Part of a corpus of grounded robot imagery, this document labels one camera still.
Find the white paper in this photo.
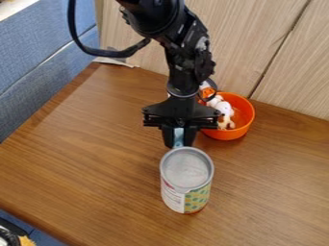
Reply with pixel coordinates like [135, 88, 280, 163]
[90, 56, 141, 69]

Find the blue spatula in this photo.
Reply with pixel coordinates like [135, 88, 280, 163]
[172, 126, 187, 149]

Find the silver can with label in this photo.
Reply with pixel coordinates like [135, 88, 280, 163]
[158, 145, 216, 215]

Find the white and orange toy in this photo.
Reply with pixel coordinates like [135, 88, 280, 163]
[197, 81, 237, 131]

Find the orange pot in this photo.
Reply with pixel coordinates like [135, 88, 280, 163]
[196, 91, 258, 141]

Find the black cable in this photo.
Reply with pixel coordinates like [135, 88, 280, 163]
[66, 0, 153, 59]

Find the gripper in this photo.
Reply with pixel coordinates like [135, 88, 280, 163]
[140, 94, 224, 149]

